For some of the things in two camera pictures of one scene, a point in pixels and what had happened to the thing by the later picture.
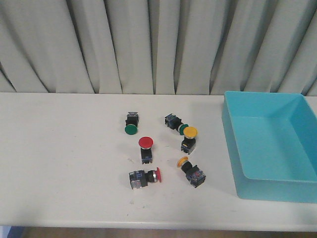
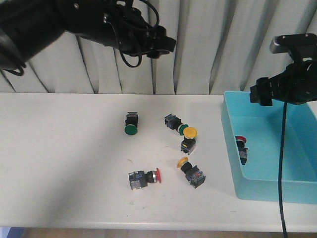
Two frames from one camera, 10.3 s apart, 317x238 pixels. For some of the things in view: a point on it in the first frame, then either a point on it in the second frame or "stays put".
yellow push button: x=188 y=142 stays put
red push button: x=146 y=143 -> x=240 y=142
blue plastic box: x=272 y=138 stays put
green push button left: x=132 y=123 stays put
